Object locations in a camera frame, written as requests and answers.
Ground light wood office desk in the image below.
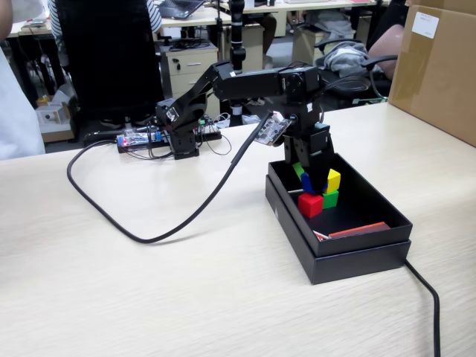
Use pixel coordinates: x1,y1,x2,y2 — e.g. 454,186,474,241
7,18,57,39
159,5,280,29
277,0,391,12

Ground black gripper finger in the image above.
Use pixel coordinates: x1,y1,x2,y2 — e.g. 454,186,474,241
284,135,311,179
304,149,335,192

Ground yellow wooden cube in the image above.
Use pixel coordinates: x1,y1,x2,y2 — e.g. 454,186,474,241
326,168,342,194

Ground grey garment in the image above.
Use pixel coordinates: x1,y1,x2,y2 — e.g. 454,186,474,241
322,40,382,80

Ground open box with white packaging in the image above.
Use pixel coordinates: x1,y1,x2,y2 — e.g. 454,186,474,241
35,102,77,144

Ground person in striped shirt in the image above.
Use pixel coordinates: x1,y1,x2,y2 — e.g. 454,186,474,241
47,0,163,49

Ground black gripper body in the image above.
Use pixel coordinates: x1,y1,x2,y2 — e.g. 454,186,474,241
282,105,332,155

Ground black pole with white bands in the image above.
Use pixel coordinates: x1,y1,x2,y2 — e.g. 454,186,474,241
227,0,247,126

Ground seated person with bare knee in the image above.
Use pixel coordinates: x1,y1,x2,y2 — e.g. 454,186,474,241
366,0,410,81

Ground black open box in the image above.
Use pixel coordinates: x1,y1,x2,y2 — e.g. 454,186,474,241
264,174,412,286

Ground large brown cardboard box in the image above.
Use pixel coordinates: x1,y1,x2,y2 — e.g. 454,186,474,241
387,0,476,147

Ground person in white shirt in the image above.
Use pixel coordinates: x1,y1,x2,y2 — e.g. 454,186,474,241
0,46,46,161

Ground green wooden cube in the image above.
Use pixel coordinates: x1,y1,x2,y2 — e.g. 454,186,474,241
321,189,340,210

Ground red wooden cube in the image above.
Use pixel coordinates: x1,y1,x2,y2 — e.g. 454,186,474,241
297,193,324,219

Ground blue wooden cube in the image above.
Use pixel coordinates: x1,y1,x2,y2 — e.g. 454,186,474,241
300,172,329,195

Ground seated person with bare legs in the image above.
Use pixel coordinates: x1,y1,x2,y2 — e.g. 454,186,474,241
258,13,278,70

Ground large black office chair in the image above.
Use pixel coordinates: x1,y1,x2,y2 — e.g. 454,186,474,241
54,0,164,129

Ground thick black sleeved cable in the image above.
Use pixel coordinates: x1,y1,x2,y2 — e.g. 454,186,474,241
66,115,272,245

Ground controller circuit board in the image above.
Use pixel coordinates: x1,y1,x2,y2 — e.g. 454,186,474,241
116,128,167,148

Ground person's bare forearm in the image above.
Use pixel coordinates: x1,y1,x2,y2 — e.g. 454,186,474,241
0,0,15,40

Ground open black laptop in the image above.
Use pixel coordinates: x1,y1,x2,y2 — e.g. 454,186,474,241
158,0,206,20

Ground black cardboard box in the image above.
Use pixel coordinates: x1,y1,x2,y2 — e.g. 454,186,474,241
267,152,414,257

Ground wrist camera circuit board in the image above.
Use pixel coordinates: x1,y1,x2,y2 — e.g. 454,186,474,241
255,112,292,147

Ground black armrest office chair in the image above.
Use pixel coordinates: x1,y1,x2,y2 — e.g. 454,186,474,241
309,36,399,109

